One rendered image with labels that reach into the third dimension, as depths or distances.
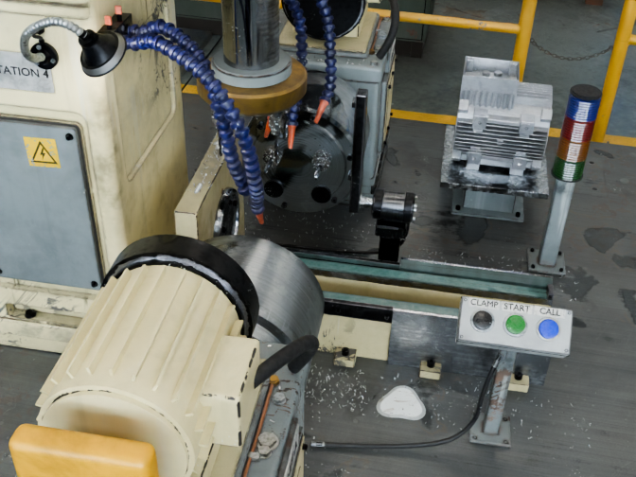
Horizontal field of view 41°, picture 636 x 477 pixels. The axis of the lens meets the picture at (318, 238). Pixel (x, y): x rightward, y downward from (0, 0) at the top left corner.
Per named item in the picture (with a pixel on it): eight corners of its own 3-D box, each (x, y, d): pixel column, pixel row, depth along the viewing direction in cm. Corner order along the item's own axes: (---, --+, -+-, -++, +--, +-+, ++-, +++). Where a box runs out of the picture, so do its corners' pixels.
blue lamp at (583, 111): (565, 120, 162) (571, 99, 160) (563, 106, 167) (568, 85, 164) (597, 124, 161) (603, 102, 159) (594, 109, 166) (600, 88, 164)
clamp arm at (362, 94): (345, 212, 165) (351, 95, 150) (347, 203, 168) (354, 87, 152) (362, 214, 165) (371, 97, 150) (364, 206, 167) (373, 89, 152)
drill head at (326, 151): (230, 229, 173) (225, 121, 159) (273, 132, 206) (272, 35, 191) (350, 243, 170) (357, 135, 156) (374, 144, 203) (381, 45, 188)
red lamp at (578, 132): (561, 141, 165) (565, 120, 162) (559, 126, 170) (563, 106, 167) (592, 144, 164) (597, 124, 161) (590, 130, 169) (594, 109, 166)
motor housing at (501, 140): (449, 174, 192) (459, 98, 180) (454, 133, 207) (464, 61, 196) (538, 185, 189) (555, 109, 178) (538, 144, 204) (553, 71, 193)
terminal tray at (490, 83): (458, 105, 186) (462, 75, 182) (461, 84, 194) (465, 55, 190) (513, 112, 184) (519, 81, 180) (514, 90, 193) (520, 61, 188)
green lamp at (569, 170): (552, 180, 170) (556, 161, 168) (551, 165, 175) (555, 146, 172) (583, 184, 169) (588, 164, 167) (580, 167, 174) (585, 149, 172)
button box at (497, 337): (454, 344, 135) (456, 340, 130) (459, 300, 136) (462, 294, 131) (563, 359, 133) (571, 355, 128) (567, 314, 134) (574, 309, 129)
